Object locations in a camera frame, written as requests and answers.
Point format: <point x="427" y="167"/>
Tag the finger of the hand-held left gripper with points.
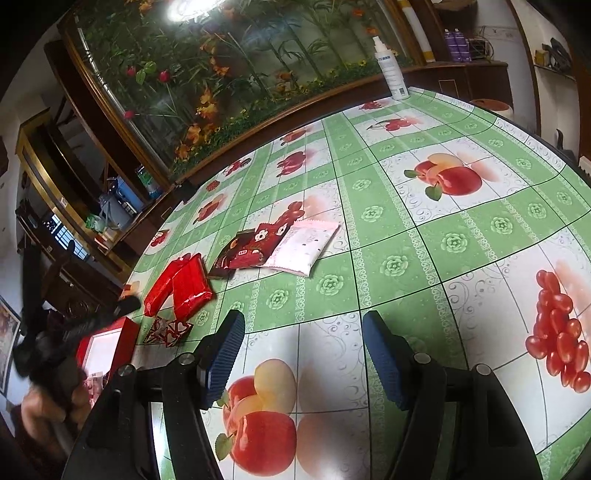
<point x="111" y="311"/>

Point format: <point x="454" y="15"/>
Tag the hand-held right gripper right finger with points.
<point x="383" y="360"/>

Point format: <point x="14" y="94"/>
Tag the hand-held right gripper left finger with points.
<point x="226" y="355"/>

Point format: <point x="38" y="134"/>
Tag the red gift box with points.
<point x="127" y="341"/>

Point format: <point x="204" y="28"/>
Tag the red foil snack packet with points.
<point x="194" y="288"/>
<point x="161" y="284"/>

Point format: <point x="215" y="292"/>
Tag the heart print snack packet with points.
<point x="168" y="330"/>

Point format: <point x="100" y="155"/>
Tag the dark brown snack packet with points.
<point x="226" y="258"/>

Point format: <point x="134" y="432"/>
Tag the red snack packet white print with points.
<point x="258" y="247"/>

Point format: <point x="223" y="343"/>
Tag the pale pink white snack packet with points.
<point x="302" y="247"/>

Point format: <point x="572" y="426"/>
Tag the person's left hand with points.
<point x="41" y="415"/>

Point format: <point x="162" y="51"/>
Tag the green plastic bag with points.
<point x="94" y="222"/>

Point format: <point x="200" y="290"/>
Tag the blue thermos jug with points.
<point x="127" y="194"/>

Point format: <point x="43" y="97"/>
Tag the green plastic bottle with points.
<point x="147" y="180"/>

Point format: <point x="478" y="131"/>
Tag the small black object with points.
<point x="184" y="193"/>

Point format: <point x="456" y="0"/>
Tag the glass panel with artificial flowers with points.
<point x="231" y="69"/>

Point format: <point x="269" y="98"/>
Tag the white bucket red lid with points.
<point x="494" y="108"/>

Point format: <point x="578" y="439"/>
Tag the dark wooden chair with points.
<point x="563" y="143"/>

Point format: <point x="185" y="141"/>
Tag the white spray bottle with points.
<point x="392" y="69"/>

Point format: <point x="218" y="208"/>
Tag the brown wooden cabinet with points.
<point x="485" y="78"/>

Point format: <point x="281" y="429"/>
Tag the white roll yellow bands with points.
<point x="418" y="27"/>

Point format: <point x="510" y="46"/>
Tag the dark bundled object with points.
<point x="556" y="48"/>

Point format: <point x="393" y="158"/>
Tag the framed wall picture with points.
<point x="9" y="341"/>

